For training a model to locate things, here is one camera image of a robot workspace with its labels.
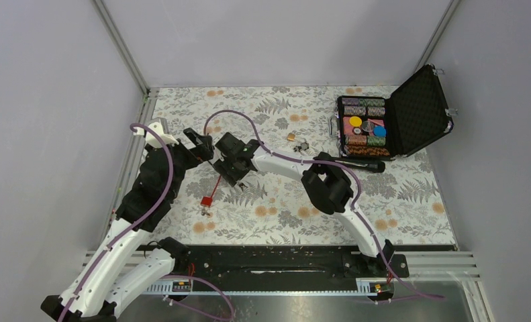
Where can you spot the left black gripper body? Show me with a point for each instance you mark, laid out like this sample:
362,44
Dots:
186,157

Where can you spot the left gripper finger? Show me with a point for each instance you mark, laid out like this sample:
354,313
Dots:
205,153
200,141

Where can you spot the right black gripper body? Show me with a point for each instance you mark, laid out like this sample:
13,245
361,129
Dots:
231,161

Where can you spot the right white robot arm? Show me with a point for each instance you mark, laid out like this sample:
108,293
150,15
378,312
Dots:
328,184

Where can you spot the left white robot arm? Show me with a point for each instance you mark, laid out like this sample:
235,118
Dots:
99,293

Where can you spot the red padlock with keys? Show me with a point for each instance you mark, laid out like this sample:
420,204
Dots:
207,201

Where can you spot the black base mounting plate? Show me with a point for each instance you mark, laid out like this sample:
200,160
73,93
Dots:
285,268

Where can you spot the yellow poker chip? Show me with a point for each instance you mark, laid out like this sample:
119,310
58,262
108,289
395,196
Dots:
355,121

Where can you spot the blue poker chip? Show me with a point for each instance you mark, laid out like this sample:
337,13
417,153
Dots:
380,131

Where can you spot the black poker chip case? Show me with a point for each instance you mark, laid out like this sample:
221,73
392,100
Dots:
415,115

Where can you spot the floral tablecloth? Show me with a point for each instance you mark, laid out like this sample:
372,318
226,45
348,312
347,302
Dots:
403,203

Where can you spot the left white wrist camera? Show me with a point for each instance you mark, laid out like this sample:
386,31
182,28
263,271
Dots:
160,127

